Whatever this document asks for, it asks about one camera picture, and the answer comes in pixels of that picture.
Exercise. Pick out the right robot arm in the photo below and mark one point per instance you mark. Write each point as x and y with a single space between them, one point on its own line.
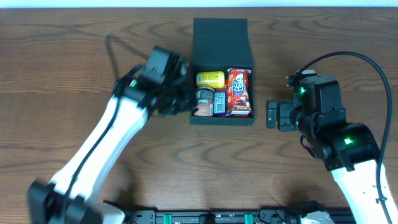
348 150

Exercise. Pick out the yellow round container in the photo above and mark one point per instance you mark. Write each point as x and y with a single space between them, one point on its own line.
214 79

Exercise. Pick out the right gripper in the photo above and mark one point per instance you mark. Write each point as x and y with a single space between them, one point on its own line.
280 114

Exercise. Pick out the red Hacks candy bag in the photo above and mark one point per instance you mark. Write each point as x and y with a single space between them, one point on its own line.
236 115

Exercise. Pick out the blue Eclipse gum pack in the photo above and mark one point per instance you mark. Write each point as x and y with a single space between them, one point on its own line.
220 103

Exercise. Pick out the red Hello Panda box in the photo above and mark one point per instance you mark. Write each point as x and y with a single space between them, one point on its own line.
238 78

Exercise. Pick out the black gift box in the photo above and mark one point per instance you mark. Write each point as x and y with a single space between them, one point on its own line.
220 44

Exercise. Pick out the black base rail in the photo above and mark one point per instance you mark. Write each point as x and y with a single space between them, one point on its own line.
308 212

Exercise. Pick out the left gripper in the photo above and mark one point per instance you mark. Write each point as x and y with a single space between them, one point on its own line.
179 101

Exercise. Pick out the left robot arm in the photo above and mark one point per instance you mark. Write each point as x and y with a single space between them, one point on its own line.
164 84

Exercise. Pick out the red Pringles can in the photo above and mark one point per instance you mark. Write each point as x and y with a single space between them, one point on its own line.
205 102

